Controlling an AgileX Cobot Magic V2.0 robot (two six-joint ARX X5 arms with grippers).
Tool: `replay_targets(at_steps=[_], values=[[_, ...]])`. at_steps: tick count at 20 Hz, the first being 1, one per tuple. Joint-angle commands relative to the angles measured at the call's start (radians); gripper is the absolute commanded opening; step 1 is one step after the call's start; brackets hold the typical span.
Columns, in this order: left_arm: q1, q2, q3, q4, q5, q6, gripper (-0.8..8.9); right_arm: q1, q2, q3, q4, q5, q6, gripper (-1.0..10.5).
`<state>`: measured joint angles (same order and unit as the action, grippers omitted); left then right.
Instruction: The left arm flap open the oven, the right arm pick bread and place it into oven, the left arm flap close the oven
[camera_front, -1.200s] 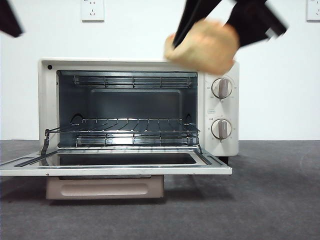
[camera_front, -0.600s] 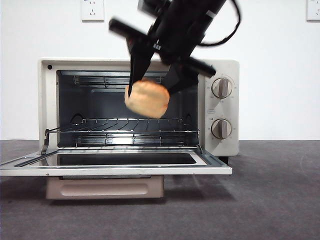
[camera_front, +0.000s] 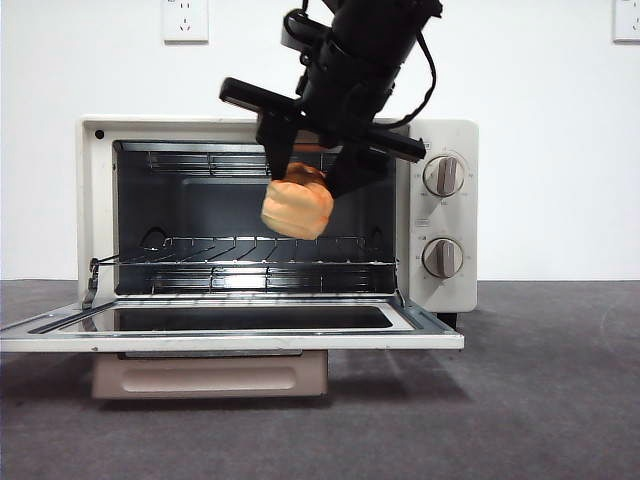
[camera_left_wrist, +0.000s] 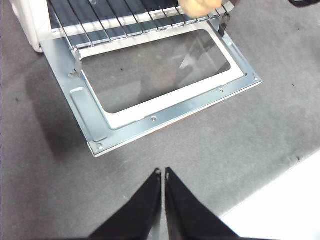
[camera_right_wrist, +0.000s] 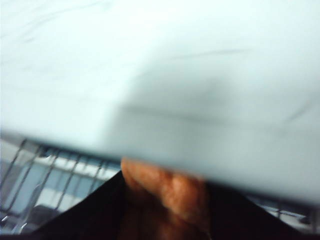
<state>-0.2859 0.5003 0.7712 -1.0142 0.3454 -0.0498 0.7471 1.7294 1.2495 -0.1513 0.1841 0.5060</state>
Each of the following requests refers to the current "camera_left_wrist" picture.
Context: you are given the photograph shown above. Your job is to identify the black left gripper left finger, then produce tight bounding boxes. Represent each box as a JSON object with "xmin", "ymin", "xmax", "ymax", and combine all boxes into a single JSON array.
[{"xmin": 88, "ymin": 167, "xmax": 162, "ymax": 240}]

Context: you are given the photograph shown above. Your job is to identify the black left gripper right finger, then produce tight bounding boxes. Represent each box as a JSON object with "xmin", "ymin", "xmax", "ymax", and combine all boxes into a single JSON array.
[{"xmin": 164, "ymin": 166, "xmax": 238, "ymax": 240}]

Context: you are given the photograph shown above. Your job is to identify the glass-windowed oven door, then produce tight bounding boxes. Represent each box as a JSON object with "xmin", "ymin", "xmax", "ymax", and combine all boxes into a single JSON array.
[{"xmin": 39, "ymin": 18, "xmax": 263, "ymax": 158}]

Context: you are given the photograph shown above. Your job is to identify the golden bread loaf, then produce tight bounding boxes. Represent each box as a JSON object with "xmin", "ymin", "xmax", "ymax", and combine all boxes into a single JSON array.
[{"xmin": 177, "ymin": 0, "xmax": 223, "ymax": 19}]

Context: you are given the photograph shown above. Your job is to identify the metal wire oven rack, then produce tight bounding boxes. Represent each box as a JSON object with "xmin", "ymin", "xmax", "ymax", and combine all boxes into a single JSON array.
[{"xmin": 46, "ymin": 0, "xmax": 231, "ymax": 49}]

